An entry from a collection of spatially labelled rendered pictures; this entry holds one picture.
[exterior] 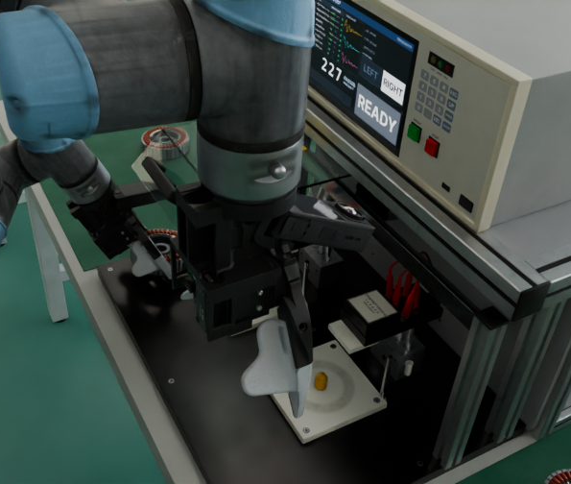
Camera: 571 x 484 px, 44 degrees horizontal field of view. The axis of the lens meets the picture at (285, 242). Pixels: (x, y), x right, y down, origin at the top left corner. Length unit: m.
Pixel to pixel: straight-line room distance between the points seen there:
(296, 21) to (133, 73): 0.10
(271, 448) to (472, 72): 0.59
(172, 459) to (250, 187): 0.67
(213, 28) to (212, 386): 0.78
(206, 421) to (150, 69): 0.75
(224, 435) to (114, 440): 1.00
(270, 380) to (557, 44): 0.56
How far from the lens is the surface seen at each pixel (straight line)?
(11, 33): 0.42
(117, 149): 1.75
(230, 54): 0.43
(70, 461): 2.04
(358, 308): 1.06
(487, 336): 0.89
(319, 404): 1.11
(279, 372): 0.58
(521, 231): 0.94
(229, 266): 0.54
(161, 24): 0.43
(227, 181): 0.48
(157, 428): 1.12
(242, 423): 1.09
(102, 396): 2.16
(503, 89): 0.84
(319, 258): 1.29
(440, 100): 0.92
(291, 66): 0.45
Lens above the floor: 1.64
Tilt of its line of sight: 38 degrees down
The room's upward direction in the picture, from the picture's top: 4 degrees clockwise
